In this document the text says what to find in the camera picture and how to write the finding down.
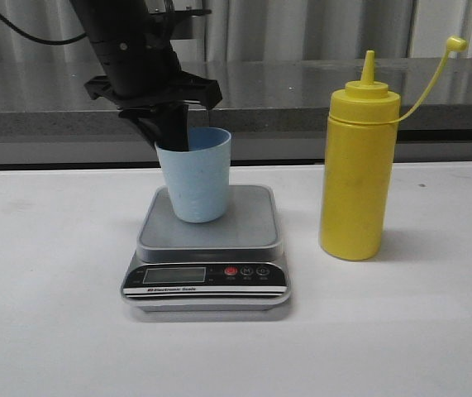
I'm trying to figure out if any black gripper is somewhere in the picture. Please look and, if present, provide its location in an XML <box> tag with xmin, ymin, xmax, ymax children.
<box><xmin>84</xmin><ymin>40</ymin><xmax>222</xmax><ymax>152</ymax></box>

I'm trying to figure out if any light blue plastic cup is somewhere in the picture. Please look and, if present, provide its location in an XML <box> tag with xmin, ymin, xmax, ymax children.
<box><xmin>155</xmin><ymin>127</ymin><xmax>231</xmax><ymax>223</ymax></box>

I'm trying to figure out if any yellow squeeze bottle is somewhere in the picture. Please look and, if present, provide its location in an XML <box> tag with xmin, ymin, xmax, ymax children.
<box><xmin>319</xmin><ymin>36</ymin><xmax>468</xmax><ymax>261</ymax></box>

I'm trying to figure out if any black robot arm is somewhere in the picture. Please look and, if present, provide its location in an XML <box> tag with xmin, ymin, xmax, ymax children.
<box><xmin>72</xmin><ymin>1</ymin><xmax>222</xmax><ymax>151</ymax></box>

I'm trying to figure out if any silver digital kitchen scale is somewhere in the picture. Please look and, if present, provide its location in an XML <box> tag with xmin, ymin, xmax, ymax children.
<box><xmin>121</xmin><ymin>184</ymin><xmax>292</xmax><ymax>313</ymax></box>

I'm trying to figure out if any grey pleated curtain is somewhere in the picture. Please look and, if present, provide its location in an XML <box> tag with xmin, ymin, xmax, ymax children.
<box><xmin>0</xmin><ymin>1</ymin><xmax>472</xmax><ymax>62</ymax></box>

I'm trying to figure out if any grey stone counter ledge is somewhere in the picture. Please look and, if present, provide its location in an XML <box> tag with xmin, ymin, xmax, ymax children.
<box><xmin>0</xmin><ymin>59</ymin><xmax>472</xmax><ymax>169</ymax></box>

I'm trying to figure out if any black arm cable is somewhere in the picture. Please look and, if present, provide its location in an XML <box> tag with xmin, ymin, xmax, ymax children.
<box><xmin>0</xmin><ymin>0</ymin><xmax>88</xmax><ymax>44</ymax></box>

